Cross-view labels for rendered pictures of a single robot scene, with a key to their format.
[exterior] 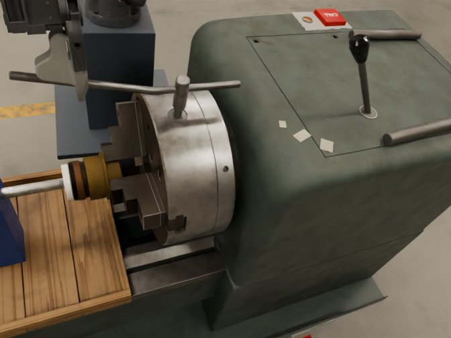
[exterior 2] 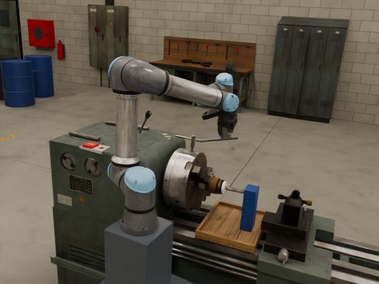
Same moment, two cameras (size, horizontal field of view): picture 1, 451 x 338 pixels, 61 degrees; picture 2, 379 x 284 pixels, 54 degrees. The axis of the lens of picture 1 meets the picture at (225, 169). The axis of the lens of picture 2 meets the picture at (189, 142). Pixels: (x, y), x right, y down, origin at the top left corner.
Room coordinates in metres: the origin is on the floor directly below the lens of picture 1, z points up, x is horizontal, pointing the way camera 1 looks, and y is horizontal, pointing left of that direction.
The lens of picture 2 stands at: (1.53, 1.58, 1.90)
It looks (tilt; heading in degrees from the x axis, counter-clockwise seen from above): 19 degrees down; 235
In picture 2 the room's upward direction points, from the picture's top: 3 degrees clockwise
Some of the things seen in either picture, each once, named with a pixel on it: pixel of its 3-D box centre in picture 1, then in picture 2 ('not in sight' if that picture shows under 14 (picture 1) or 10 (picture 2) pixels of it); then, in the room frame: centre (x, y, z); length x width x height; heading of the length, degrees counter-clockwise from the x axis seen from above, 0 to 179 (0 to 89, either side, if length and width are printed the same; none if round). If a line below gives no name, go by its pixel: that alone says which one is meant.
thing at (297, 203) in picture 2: not in sight; (294, 199); (0.25, 0.62, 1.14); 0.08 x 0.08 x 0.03
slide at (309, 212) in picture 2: not in sight; (291, 228); (0.20, 0.58, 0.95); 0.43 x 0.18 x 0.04; 34
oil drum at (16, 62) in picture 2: not in sight; (18, 83); (0.15, -6.52, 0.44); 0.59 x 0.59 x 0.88
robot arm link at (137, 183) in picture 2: not in sight; (139, 187); (0.94, 0.41, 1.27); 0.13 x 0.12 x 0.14; 89
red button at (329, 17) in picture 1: (329, 18); (90, 145); (0.93, -0.14, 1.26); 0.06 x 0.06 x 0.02; 34
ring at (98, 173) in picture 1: (96, 177); (214, 185); (0.41, 0.23, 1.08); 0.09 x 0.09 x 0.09; 34
